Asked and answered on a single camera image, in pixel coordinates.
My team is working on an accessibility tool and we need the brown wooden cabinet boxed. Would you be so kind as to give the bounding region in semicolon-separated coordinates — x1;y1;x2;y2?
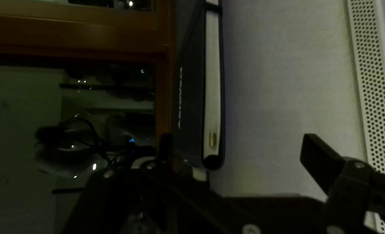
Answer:
0;0;177;138

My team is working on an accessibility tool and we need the white perforated metal panel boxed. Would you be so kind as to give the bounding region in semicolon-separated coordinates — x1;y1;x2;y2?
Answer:
346;0;385;234

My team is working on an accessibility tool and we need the black cable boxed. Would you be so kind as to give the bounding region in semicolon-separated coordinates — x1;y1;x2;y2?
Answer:
35;116;137;169

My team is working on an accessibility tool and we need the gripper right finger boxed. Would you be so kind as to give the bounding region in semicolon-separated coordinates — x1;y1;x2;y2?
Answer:
299;133;385;234

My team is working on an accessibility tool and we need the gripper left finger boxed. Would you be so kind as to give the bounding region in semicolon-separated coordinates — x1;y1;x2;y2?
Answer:
62;133;237;234

